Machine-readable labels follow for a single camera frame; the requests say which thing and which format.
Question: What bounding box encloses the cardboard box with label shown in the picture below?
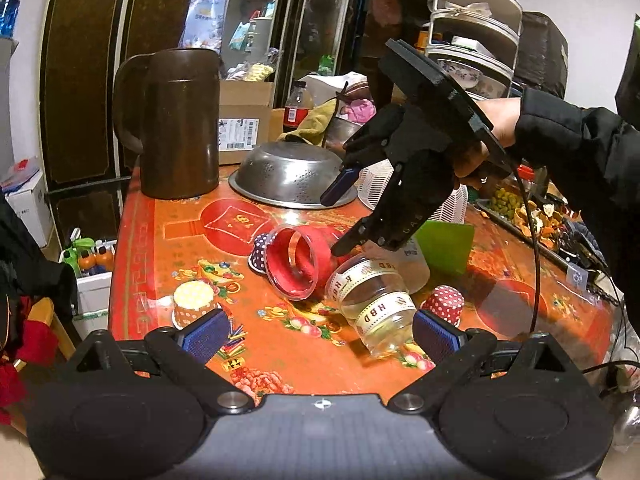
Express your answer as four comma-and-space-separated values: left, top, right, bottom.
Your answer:
218, 80, 273, 166

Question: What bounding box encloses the blue water bottle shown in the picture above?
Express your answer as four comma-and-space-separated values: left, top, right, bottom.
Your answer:
0, 0, 21, 39

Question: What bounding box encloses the white mesh food cover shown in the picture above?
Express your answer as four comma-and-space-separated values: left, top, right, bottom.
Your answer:
356, 159, 469, 224

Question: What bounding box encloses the stainless steel colander bowl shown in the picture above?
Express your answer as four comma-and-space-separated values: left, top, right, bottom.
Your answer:
228, 141, 342, 210

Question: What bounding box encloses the person's right hand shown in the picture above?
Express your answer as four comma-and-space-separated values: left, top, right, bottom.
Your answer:
452, 98, 521, 190

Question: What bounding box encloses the black red clothes pile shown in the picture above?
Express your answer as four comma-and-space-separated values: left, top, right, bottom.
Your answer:
1, 198, 79, 432

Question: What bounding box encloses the purple polka dot cupcake liner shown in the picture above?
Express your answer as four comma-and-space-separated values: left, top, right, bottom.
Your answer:
247, 232, 271, 275

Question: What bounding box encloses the tray of dried snacks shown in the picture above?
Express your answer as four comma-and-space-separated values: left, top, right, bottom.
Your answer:
475, 188, 591, 270

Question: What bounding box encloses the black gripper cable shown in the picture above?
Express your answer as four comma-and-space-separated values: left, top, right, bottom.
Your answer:
479, 123, 544, 336

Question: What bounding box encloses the clear ribbon-wrapped plastic cup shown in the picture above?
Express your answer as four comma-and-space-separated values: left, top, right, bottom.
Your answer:
324, 254, 416, 359

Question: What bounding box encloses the dark wooden glass cabinet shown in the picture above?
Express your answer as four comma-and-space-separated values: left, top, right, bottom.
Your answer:
39, 0, 430, 240

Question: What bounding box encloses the red polka dot cupcake liner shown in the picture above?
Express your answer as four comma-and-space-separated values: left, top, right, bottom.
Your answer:
421, 285, 465, 327

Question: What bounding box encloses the blue white snack bag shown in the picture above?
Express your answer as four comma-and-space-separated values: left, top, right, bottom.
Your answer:
178, 0, 228, 53

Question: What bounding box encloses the pink cloth bundle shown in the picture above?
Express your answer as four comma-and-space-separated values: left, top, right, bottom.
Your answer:
343, 99, 376, 125

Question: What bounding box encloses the brown plastic pitcher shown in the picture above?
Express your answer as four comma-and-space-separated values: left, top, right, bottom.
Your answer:
112, 48, 220, 200

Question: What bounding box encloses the orange polka dot cupcake liner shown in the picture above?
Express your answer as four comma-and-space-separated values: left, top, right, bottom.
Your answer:
172, 280, 219, 328

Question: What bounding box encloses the red-label plastic bottle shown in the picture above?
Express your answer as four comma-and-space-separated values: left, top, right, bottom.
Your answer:
283, 80, 314, 132

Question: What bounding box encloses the white tiered dish rack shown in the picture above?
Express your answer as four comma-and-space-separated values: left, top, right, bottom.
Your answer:
425, 0, 523, 100

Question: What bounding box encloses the white box of bottles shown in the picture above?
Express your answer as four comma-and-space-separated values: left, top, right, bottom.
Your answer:
58, 228, 116, 338

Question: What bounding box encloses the black sleeve right forearm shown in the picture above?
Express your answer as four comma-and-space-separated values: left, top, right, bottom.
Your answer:
506, 89, 639, 330

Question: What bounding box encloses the red plastic cup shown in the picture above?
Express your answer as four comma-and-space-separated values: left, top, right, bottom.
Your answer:
265, 226, 348, 301

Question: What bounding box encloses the green plastic cup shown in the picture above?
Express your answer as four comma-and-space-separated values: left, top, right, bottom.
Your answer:
416, 220, 475, 275

